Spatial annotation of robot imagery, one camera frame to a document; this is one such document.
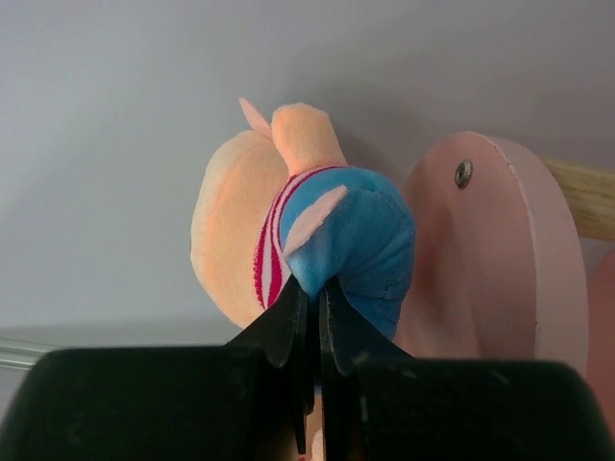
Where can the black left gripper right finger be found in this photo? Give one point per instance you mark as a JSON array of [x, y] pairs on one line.
[[380, 403]]

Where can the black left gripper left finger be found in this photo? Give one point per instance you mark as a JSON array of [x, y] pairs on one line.
[[246, 400]]

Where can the peach doll striped shirt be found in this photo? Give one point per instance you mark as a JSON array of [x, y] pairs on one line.
[[280, 201]]

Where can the pink three tier shelf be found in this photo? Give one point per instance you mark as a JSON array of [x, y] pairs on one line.
[[499, 271]]

